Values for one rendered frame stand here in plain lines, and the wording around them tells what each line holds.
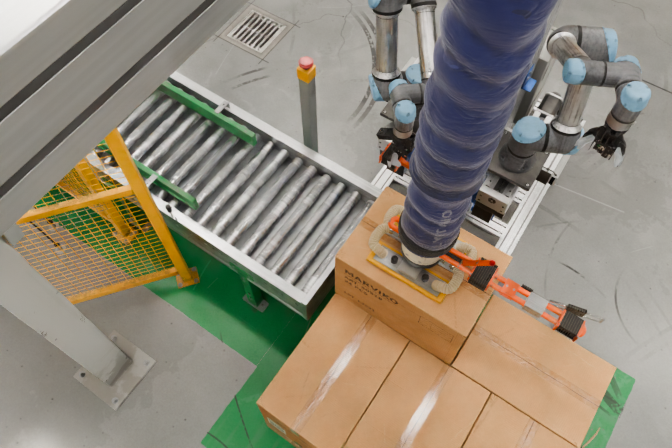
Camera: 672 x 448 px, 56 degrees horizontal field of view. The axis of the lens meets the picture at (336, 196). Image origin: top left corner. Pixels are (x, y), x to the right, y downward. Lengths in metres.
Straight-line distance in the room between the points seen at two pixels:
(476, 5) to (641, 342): 2.71
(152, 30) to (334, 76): 3.91
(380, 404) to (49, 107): 2.51
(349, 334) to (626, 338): 1.58
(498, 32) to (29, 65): 1.14
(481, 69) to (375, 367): 1.67
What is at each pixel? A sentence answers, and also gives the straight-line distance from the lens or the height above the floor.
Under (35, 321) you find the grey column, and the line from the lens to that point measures 2.66.
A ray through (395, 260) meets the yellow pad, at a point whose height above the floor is 1.00.
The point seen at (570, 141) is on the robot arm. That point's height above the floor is 1.25.
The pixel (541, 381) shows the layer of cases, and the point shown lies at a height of 0.54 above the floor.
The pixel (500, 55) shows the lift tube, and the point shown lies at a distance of 1.46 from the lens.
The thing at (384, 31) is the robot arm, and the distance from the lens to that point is 2.52.
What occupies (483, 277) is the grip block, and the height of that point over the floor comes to 1.09.
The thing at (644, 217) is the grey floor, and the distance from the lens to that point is 4.12.
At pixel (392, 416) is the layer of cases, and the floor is 0.54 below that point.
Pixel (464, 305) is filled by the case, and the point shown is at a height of 0.94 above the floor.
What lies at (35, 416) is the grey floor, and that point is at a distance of 3.65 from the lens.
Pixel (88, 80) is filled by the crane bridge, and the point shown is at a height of 3.00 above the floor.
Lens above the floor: 3.27
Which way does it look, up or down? 60 degrees down
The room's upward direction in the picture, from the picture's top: straight up
